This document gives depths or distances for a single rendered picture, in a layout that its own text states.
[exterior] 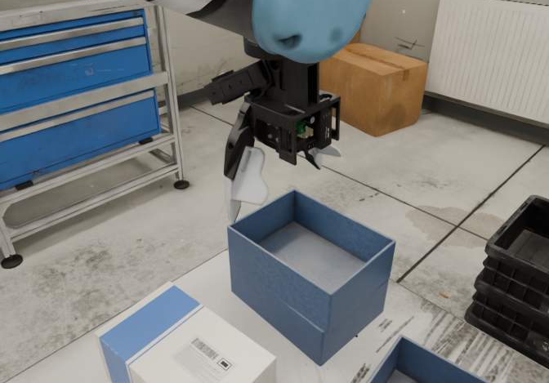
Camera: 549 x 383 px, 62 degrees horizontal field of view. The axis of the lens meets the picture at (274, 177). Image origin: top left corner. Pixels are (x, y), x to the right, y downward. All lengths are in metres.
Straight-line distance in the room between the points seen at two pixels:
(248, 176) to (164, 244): 1.56
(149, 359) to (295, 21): 0.46
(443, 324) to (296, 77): 0.48
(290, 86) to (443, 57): 2.75
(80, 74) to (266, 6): 1.76
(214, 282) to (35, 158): 1.31
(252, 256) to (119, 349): 0.21
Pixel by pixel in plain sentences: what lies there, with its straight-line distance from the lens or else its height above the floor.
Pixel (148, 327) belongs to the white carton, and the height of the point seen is 0.79.
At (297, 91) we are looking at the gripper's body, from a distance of 0.45.
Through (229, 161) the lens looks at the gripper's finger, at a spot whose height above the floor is 1.02.
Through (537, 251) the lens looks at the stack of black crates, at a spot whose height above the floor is 0.49.
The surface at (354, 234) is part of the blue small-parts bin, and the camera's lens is 0.72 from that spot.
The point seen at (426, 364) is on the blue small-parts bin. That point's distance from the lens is 0.67.
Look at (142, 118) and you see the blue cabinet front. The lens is 2.15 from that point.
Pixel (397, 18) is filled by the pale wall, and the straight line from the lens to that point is 3.44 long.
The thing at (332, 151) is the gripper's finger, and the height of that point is 1.00.
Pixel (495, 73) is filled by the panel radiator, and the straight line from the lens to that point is 3.07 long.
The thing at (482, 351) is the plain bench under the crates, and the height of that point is 0.70.
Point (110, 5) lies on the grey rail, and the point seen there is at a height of 0.92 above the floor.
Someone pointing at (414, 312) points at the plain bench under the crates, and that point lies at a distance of 0.79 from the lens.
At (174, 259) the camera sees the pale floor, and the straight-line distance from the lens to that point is 1.95.
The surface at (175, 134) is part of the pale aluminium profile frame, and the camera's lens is 2.25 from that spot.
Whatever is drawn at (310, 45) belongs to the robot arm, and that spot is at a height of 1.19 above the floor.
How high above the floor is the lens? 1.26
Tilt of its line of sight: 31 degrees down
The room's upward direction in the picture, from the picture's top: straight up
